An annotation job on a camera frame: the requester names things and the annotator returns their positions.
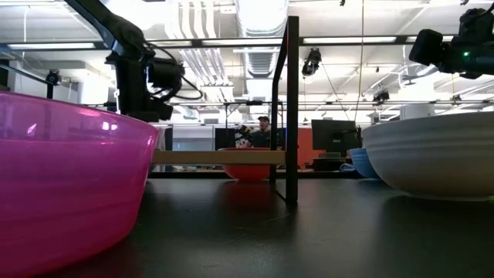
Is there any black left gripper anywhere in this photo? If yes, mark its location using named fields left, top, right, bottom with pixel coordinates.
left=105, top=52, right=174, bottom=123

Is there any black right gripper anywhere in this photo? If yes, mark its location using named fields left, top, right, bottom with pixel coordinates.
left=439, top=34, right=494, bottom=80

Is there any white ribbed bowl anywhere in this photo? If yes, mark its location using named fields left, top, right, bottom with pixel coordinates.
left=361, top=110, right=494, bottom=202

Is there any red plastic bowl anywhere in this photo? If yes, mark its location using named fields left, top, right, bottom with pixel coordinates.
left=218, top=147, right=272, bottom=182

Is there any blue plastic bowl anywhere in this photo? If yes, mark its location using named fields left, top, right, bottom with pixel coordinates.
left=349, top=147, right=381, bottom=180

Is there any white round column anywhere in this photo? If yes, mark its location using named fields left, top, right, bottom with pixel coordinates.
left=399, top=103, right=436, bottom=120

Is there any wooden cutting board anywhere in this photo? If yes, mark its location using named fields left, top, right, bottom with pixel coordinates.
left=151, top=150, right=286, bottom=166

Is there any pink translucent plastic bowl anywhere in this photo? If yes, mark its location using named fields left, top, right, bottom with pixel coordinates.
left=0, top=91, right=160, bottom=278

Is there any floral patterned cloth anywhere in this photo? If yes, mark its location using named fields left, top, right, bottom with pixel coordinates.
left=235, top=125, right=252, bottom=149

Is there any person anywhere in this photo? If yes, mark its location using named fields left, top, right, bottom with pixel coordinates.
left=246, top=115, right=273, bottom=149

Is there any black computer monitor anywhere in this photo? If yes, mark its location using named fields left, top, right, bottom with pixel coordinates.
left=311, top=119, right=358, bottom=154

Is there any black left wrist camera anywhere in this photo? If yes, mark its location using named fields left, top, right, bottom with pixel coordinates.
left=147, top=57, right=184, bottom=102

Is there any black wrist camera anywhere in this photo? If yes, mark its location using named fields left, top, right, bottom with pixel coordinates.
left=147, top=57, right=184, bottom=102
left=408, top=29, right=445, bottom=66

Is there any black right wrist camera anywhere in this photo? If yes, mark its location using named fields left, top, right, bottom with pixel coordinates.
left=408, top=29, right=445, bottom=66

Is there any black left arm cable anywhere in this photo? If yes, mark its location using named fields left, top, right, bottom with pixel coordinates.
left=144, top=41, right=204, bottom=101

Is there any thin hanging cable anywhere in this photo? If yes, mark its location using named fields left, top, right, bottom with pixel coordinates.
left=354, top=0, right=365, bottom=121

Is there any black overhead frame bar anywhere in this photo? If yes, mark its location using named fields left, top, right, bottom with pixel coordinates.
left=146, top=36, right=455, bottom=49

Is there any silver ventilation duct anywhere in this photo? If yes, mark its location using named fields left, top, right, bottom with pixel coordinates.
left=234, top=0, right=289, bottom=80

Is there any orange partition wall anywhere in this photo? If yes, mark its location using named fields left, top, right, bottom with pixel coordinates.
left=296, top=127, right=314, bottom=168

